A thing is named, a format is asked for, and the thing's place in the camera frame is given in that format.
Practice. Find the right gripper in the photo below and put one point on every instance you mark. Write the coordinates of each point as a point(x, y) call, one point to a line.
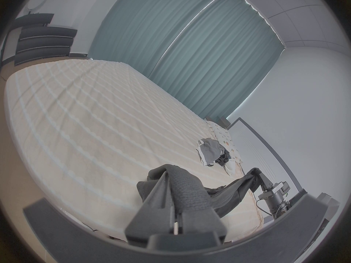
point(272, 200)

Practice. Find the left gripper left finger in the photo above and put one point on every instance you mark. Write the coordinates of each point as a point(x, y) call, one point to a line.
point(156, 209)

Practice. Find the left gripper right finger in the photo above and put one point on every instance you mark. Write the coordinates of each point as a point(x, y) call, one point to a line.
point(203, 223)

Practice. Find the black trousers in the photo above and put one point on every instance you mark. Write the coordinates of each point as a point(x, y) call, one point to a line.
point(189, 190)

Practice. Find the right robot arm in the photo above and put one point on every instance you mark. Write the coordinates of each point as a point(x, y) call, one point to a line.
point(285, 212)

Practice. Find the bed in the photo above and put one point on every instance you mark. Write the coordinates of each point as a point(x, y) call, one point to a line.
point(82, 119)

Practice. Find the black garment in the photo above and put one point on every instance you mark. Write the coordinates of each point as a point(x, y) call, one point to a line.
point(223, 159)

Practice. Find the grey garment with white trim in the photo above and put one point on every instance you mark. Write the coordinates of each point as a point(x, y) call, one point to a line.
point(209, 149)

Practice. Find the white printed pillow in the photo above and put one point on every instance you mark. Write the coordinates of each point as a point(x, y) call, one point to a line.
point(227, 138)

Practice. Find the grey bedside table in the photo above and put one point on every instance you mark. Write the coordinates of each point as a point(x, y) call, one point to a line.
point(219, 121)

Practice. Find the blue-green curtain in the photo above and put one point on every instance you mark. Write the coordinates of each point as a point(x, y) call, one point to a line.
point(219, 59)
point(142, 23)

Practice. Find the black chest of drawers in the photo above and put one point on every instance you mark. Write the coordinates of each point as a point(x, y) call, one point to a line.
point(44, 42)

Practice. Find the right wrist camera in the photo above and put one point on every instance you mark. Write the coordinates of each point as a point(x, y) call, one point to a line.
point(282, 187)

